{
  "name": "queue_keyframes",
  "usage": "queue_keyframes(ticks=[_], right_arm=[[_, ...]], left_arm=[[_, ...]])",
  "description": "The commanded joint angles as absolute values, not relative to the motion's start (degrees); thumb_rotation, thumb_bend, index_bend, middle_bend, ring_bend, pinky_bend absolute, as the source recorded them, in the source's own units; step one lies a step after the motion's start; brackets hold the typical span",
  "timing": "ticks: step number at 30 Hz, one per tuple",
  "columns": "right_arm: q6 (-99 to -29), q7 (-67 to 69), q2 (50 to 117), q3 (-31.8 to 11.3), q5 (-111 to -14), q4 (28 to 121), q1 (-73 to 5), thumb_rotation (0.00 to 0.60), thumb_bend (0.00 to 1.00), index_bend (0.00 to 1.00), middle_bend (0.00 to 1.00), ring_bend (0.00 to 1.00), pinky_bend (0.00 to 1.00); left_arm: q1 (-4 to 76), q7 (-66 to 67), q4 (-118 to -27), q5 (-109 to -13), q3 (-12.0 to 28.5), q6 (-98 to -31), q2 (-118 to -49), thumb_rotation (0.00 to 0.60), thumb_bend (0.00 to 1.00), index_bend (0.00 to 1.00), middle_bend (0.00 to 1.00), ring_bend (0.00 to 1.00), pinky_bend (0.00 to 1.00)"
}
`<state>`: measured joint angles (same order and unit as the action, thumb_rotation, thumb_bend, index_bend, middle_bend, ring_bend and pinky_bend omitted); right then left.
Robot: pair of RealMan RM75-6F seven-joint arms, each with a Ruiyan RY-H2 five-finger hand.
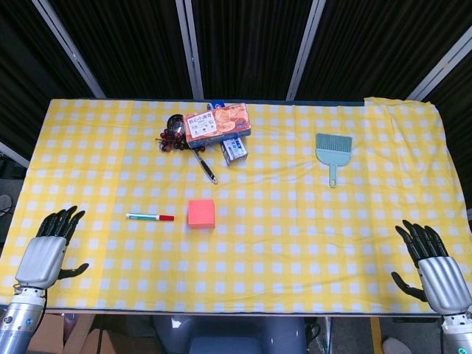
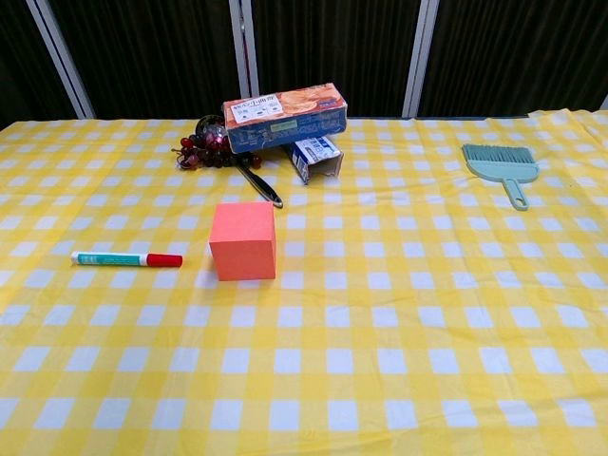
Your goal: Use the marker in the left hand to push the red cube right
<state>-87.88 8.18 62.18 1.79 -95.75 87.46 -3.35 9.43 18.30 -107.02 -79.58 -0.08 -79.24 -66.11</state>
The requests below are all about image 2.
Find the pink cube block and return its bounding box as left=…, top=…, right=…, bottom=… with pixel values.
left=208, top=200, right=278, bottom=282

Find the red green marker pen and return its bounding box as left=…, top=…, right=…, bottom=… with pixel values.
left=69, top=250, right=184, bottom=269

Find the teal hand brush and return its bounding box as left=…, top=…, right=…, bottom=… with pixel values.
left=461, top=142, right=541, bottom=213

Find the metal ladle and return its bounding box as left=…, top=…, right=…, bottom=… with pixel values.
left=195, top=113, right=285, bottom=210

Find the small blue white carton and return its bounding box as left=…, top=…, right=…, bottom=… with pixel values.
left=286, top=135, right=346, bottom=186

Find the orange blue cracker box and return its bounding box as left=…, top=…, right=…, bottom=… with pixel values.
left=221, top=82, right=349, bottom=157

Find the dark red grape bunch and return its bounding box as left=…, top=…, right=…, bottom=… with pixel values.
left=170, top=133, right=264, bottom=173

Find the yellow white checked tablecloth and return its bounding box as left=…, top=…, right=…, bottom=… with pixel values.
left=0, top=107, right=608, bottom=456

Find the black pleated curtain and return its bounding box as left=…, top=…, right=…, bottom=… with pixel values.
left=0, top=0, right=608, bottom=130

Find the aluminium frame post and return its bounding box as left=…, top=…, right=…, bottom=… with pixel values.
left=24, top=0, right=97, bottom=121
left=402, top=0, right=441, bottom=119
left=228, top=0, right=260, bottom=99

